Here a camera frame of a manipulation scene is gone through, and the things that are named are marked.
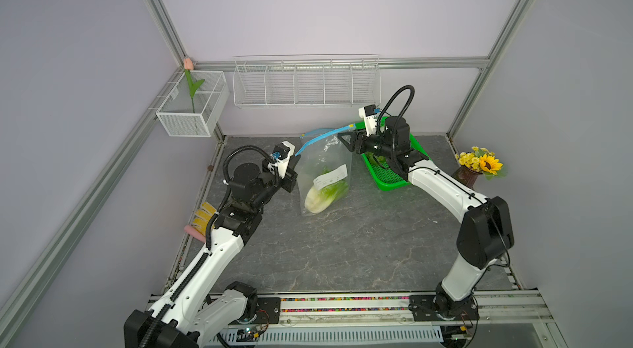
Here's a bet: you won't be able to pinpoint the chinese cabbage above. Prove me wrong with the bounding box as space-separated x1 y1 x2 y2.
304 180 349 214

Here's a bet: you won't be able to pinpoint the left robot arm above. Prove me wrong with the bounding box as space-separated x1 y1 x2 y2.
124 141 299 347

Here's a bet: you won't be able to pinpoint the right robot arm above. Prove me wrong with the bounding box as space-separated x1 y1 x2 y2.
338 104 514 320

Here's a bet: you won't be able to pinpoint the green plastic basket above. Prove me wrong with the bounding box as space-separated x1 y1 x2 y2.
354 121 430 191

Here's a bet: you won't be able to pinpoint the dark glass vase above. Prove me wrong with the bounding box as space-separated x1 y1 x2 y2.
452 165 483 189

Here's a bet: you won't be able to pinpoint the yellow toy hand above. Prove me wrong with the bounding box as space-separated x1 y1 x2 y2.
191 201 217 234

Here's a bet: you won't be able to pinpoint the yellow sunflower bouquet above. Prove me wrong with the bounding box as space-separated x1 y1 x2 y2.
456 146 508 180

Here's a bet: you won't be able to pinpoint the artificial pink tulip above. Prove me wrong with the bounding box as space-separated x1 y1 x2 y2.
183 57 204 113

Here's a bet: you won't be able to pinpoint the white wire wall shelf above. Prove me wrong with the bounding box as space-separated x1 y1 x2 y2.
232 55 382 108

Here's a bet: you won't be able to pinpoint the white mesh wall basket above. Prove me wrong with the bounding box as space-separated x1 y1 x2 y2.
156 70 230 138

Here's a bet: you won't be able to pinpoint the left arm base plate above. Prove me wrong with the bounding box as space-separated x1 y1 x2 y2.
230 296 281 326

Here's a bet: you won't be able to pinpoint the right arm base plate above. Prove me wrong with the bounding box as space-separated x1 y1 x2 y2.
408 294 480 322

